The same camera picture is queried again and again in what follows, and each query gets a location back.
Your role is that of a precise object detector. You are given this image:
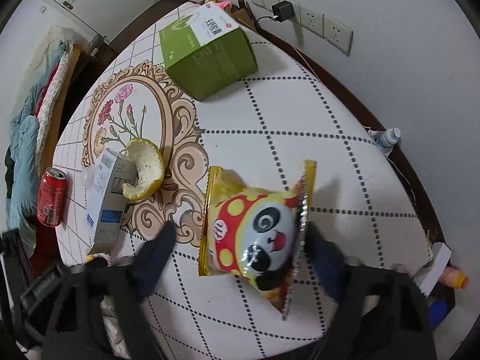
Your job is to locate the white blue carton box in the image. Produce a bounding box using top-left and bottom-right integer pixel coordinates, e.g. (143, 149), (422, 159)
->
(85, 149), (137, 255)

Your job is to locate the yellow panda snack bag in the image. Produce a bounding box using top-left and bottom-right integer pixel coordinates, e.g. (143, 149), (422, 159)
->
(198, 159), (317, 316)

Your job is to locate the white paper box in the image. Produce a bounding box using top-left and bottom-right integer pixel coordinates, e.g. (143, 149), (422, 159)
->
(413, 242), (452, 297)

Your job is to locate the yellow pomelo peel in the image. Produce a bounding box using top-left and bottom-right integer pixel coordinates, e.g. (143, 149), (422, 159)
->
(122, 137), (165, 202)

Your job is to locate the red soda can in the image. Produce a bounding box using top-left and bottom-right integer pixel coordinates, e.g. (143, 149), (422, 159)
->
(37, 167), (68, 228)

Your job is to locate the patterned white tablecloth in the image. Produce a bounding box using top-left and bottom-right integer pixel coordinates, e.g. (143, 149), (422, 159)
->
(53, 2), (432, 359)

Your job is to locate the orange capped bottle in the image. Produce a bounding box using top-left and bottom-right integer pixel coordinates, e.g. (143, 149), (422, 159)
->
(439, 266), (469, 289)

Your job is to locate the clear plastic water bottle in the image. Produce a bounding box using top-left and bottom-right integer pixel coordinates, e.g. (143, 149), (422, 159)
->
(373, 127), (401, 157)

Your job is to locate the blue blanket pile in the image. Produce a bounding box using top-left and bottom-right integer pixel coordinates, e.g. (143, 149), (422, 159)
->
(5, 26), (76, 256)

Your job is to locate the green and white tea box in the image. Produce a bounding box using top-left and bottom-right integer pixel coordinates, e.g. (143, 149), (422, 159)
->
(160, 2), (258, 101)

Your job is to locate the black power adapter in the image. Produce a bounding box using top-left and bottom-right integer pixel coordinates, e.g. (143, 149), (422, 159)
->
(272, 0), (295, 23)

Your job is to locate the white wall socket strip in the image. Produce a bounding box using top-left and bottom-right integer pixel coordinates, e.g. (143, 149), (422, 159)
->
(251, 0), (353, 56)

